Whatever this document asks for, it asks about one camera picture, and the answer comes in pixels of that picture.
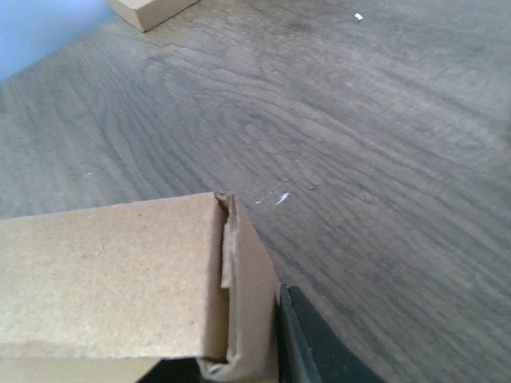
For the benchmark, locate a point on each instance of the cardboard box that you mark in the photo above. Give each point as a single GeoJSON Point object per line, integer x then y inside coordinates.
{"type": "Point", "coordinates": [145, 15]}
{"type": "Point", "coordinates": [105, 294]}

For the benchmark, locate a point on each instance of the flat folded cardboard box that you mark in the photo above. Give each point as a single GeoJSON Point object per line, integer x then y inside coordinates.
{"type": "Point", "coordinates": [145, 15]}

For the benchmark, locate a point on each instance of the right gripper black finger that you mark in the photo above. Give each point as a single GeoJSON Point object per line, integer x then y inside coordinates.
{"type": "Point", "coordinates": [309, 351]}

